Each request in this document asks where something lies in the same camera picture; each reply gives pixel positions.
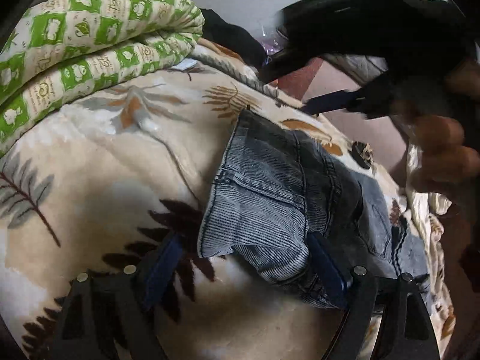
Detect grey blue denim pants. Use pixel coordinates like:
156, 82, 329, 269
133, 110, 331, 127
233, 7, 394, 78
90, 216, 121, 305
197, 111, 433, 308

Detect person's right hand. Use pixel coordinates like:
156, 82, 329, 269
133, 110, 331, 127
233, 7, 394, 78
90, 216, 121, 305
389, 59, 480, 211

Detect dark round sunglasses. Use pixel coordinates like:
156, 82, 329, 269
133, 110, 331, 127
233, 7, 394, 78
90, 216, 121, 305
350, 141, 374, 170

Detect black cloth bundle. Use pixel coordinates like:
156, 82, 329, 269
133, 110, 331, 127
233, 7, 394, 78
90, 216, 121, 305
201, 8, 267, 69

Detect beige leaf print blanket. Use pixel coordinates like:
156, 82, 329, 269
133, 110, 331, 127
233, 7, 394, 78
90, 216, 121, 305
0, 42, 457, 360

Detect cream floral sheet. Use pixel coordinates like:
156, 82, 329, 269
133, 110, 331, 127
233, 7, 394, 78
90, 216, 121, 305
406, 143, 456, 337

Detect green white patterned quilt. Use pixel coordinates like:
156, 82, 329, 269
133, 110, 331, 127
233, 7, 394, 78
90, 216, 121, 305
1, 0, 205, 154

